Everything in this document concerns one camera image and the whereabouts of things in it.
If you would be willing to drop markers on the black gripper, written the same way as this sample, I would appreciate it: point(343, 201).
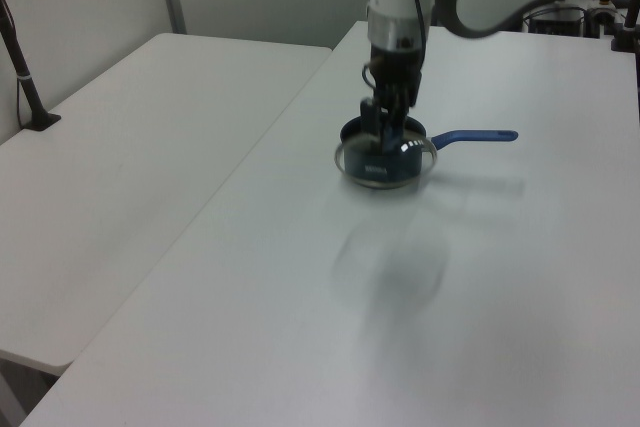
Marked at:
point(397, 72)

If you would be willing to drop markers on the white device with black knob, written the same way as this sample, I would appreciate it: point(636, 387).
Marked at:
point(602, 14)

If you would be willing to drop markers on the black pole with foot plate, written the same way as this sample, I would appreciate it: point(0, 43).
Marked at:
point(27, 87)

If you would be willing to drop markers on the black pole with clamp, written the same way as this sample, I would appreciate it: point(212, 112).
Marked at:
point(627, 22)

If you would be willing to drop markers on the glass lid with blue knob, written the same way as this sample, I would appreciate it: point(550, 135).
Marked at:
point(376, 170)

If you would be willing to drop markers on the white side table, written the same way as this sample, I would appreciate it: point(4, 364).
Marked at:
point(130, 157)

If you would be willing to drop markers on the black electronics box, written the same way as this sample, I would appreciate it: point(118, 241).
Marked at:
point(555, 22)

